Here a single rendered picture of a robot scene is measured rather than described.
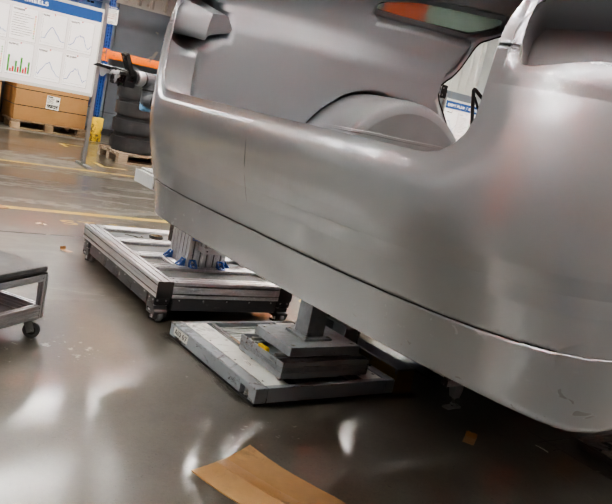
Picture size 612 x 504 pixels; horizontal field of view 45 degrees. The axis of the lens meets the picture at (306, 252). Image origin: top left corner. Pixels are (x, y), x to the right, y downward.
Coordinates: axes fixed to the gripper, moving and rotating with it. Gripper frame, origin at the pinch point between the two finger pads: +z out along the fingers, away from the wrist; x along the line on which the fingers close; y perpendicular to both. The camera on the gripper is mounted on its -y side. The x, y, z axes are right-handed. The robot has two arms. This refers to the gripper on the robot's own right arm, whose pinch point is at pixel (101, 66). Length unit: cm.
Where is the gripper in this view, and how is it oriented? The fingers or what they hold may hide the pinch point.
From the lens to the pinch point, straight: 380.5
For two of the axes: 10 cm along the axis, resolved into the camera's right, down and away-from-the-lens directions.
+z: -6.6, 0.1, -7.5
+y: -3.0, 9.1, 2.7
